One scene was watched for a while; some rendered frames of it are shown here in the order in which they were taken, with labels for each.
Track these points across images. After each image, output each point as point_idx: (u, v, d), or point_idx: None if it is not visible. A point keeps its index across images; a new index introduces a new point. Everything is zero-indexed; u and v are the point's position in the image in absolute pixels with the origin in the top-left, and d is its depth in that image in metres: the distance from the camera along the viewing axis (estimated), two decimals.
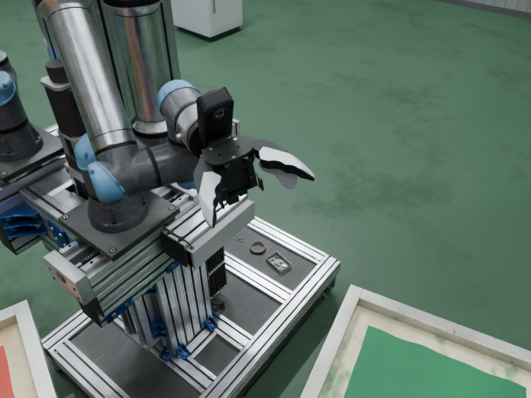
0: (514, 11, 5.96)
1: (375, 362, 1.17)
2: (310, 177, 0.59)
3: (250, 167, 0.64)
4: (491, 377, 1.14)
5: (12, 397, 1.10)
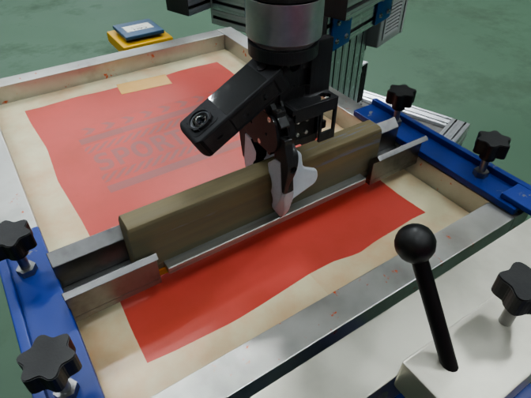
0: None
1: None
2: (278, 212, 0.56)
3: None
4: None
5: None
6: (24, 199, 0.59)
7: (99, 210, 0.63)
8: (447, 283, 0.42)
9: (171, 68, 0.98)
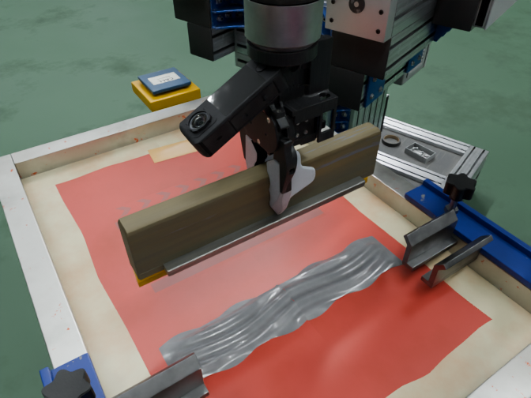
0: None
1: None
2: (276, 209, 0.56)
3: None
4: None
5: None
6: (69, 311, 0.55)
7: (144, 317, 0.59)
8: None
9: None
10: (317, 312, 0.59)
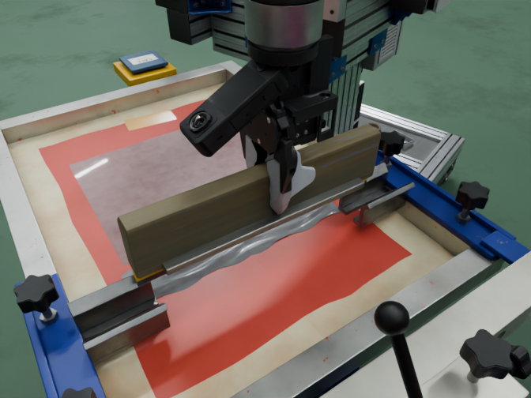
0: None
1: None
2: (276, 209, 0.56)
3: None
4: None
5: None
6: (43, 244, 0.64)
7: (111, 252, 0.68)
8: (426, 335, 0.47)
9: (175, 103, 1.03)
10: (261, 249, 0.68)
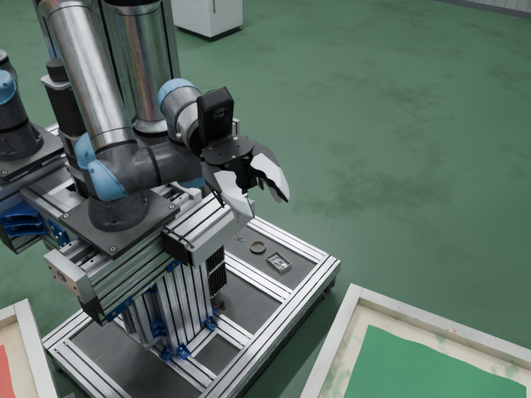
0: (514, 11, 5.96)
1: (375, 361, 1.17)
2: (284, 197, 0.57)
3: (250, 167, 0.64)
4: (491, 375, 1.14)
5: (13, 396, 1.10)
6: None
7: None
8: None
9: None
10: None
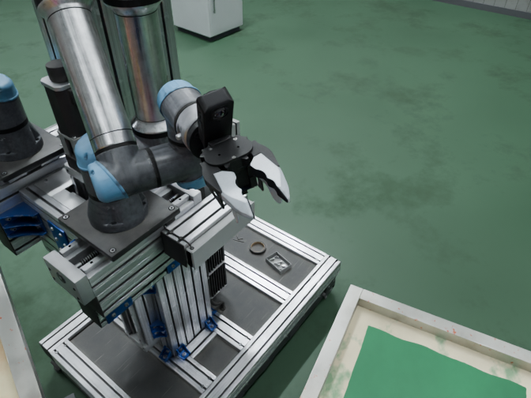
0: (514, 11, 5.96)
1: (375, 362, 1.17)
2: (284, 197, 0.57)
3: (250, 167, 0.64)
4: (491, 377, 1.14)
5: None
6: None
7: None
8: None
9: None
10: None
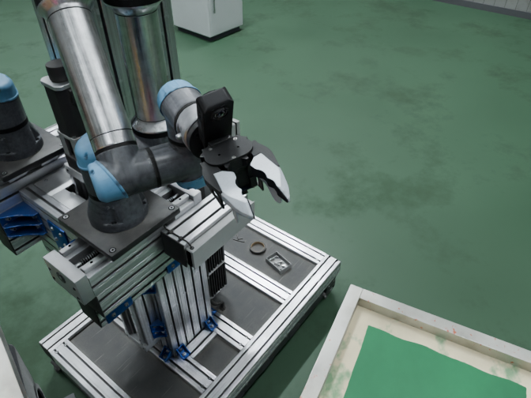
0: (514, 11, 5.96)
1: (375, 362, 1.17)
2: (284, 197, 0.57)
3: (250, 167, 0.64)
4: (491, 377, 1.14)
5: None
6: None
7: None
8: None
9: None
10: None
